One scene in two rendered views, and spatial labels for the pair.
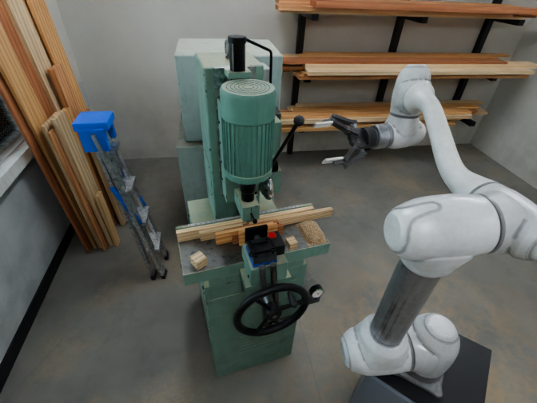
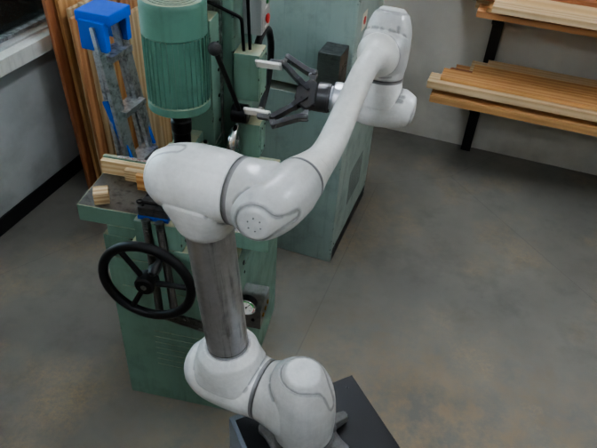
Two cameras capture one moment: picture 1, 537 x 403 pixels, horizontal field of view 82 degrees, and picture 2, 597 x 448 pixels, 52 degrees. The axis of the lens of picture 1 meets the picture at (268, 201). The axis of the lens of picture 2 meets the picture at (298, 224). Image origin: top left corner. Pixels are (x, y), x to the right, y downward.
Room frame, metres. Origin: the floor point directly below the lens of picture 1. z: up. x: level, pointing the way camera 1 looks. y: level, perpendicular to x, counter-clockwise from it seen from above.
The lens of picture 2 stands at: (-0.23, -1.00, 2.04)
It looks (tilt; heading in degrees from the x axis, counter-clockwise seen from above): 39 degrees down; 29
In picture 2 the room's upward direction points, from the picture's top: 4 degrees clockwise
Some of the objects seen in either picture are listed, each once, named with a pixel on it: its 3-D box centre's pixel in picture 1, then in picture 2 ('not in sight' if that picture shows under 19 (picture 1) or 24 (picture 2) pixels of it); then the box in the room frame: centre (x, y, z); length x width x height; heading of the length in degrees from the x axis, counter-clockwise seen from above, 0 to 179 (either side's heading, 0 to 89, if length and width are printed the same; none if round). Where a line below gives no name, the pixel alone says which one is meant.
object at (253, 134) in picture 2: (270, 178); (249, 134); (1.19, 0.00, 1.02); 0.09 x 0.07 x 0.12; 110
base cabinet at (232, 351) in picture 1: (241, 287); (204, 285); (1.07, 0.12, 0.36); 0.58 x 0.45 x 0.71; 20
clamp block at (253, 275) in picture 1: (264, 261); (166, 222); (0.78, 0.00, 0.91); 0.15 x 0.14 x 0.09; 110
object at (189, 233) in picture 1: (248, 222); (191, 180); (0.98, 0.08, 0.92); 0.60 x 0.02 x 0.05; 110
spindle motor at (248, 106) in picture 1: (248, 133); (176, 53); (0.96, 0.08, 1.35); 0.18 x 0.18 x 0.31
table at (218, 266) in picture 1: (256, 253); (178, 217); (0.86, 0.03, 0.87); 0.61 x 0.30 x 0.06; 110
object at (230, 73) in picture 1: (236, 64); not in sight; (1.09, 0.13, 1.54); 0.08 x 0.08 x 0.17; 20
